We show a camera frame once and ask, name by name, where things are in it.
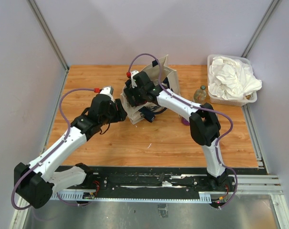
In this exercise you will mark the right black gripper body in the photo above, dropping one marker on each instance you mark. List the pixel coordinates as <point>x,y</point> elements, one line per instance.
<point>138,95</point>

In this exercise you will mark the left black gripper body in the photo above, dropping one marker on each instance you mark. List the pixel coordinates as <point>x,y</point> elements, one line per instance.
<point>110,117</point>

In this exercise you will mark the purple Fanta can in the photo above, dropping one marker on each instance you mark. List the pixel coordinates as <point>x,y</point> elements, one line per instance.
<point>185,122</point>

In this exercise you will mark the clear glass drink bottle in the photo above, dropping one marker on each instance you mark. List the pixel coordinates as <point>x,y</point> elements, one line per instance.
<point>200,95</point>

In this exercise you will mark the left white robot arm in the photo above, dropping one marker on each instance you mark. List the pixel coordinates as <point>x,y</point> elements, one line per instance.
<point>63,152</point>

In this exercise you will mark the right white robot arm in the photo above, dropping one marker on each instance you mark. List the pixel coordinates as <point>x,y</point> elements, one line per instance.
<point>204,125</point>

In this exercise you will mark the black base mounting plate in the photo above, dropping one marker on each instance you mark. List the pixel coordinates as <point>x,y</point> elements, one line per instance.
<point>152,183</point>

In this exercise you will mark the crumpled white cloth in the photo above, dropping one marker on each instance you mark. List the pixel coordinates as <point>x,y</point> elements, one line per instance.
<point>231,79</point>

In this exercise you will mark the white plastic basket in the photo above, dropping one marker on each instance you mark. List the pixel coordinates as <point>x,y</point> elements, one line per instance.
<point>249,99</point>

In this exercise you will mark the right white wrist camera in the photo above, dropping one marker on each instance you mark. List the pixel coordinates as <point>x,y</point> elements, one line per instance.
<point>131,82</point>

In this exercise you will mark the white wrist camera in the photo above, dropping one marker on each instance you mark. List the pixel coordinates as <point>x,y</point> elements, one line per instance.
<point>107,90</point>
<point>131,82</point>

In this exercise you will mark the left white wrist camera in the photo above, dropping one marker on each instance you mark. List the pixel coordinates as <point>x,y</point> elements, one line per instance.
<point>107,90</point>

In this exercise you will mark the aluminium rail frame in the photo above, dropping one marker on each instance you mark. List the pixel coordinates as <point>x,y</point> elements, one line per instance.
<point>249,181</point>

